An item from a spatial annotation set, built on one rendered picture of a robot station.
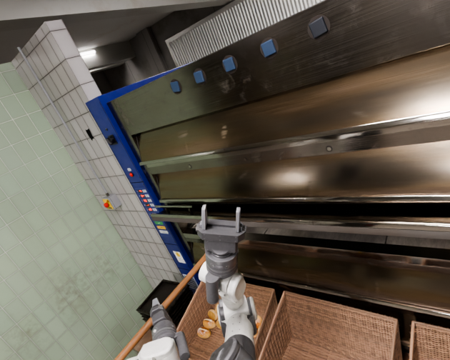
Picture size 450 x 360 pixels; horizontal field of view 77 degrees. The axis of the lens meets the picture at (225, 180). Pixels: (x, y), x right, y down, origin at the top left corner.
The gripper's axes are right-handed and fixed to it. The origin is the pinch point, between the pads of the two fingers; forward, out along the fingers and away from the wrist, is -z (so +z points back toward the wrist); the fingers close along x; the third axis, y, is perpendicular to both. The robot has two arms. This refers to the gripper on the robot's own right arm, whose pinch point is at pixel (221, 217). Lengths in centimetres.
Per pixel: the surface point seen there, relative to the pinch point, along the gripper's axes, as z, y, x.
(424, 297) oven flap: 53, 23, -76
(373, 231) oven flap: 18, 20, -47
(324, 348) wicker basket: 108, 28, -49
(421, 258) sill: 35, 26, -70
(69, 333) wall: 169, 49, 125
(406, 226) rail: 12, 17, -54
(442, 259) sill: 32, 24, -75
